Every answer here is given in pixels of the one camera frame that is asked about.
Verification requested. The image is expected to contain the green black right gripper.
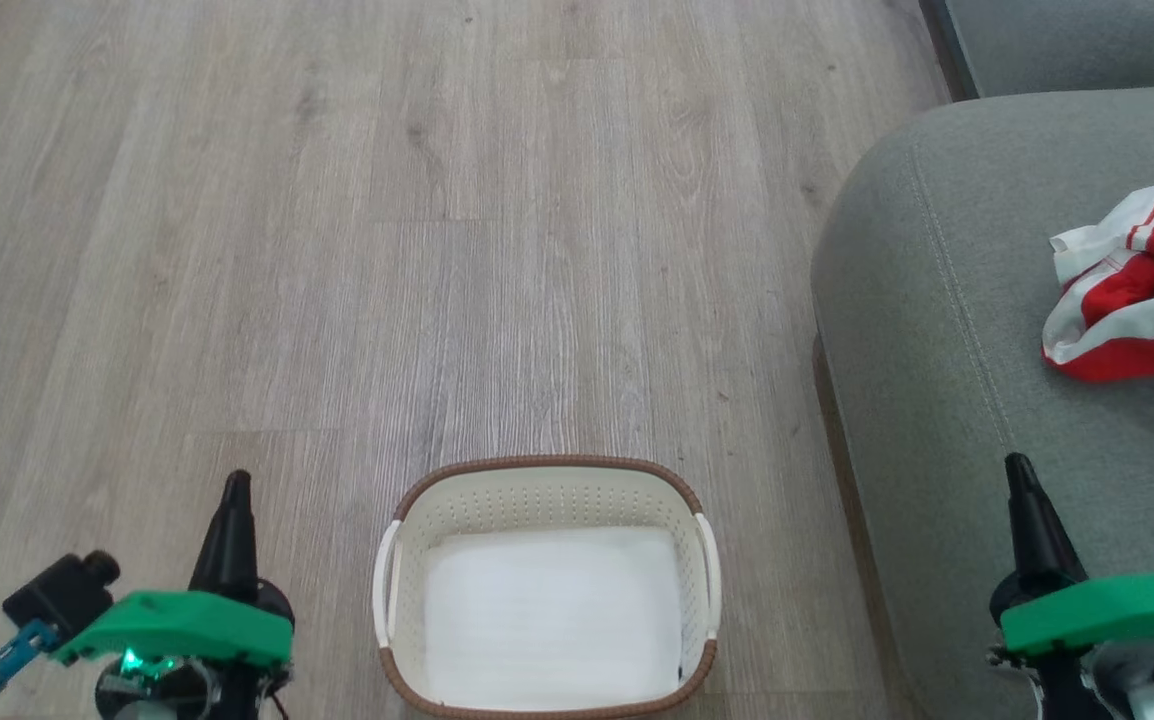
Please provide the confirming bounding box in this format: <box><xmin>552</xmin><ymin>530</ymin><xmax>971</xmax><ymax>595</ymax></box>
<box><xmin>987</xmin><ymin>452</ymin><xmax>1154</xmax><ymax>720</ymax></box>

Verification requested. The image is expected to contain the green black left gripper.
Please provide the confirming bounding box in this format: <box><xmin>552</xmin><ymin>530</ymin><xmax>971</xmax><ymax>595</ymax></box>
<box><xmin>50</xmin><ymin>469</ymin><xmax>296</xmax><ymax>720</ymax></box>

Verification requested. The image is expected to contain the red white sports jersey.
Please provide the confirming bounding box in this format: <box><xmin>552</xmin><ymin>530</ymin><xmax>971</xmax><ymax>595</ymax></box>
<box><xmin>1040</xmin><ymin>179</ymin><xmax>1154</xmax><ymax>403</ymax></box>

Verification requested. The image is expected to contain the grey fabric sofa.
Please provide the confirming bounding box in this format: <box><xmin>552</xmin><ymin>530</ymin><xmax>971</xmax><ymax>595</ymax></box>
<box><xmin>810</xmin><ymin>0</ymin><xmax>1154</xmax><ymax>720</ymax></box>

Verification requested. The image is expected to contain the white laundry basket brown rim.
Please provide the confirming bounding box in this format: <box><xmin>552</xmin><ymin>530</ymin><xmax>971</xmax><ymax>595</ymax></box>
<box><xmin>371</xmin><ymin>454</ymin><xmax>723</xmax><ymax>720</ymax></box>

